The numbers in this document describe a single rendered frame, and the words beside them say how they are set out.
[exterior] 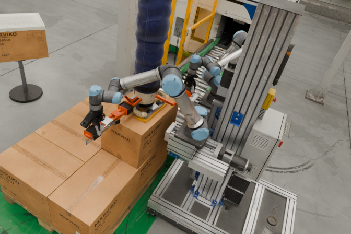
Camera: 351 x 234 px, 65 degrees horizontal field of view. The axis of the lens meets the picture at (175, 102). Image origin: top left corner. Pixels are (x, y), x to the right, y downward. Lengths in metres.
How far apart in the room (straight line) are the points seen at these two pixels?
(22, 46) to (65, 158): 1.58
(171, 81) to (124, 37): 2.14
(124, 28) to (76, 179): 1.98
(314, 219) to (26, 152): 2.86
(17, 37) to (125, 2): 1.25
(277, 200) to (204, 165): 1.23
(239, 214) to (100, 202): 1.28
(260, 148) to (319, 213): 1.58
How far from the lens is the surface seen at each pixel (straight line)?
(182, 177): 2.87
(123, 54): 3.75
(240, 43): 2.42
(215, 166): 2.03
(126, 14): 3.52
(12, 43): 3.59
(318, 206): 3.58
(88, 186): 2.33
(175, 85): 1.59
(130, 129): 2.17
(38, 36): 3.58
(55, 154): 2.57
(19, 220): 2.91
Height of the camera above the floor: 2.43
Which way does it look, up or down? 36 degrees down
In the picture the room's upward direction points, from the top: 12 degrees clockwise
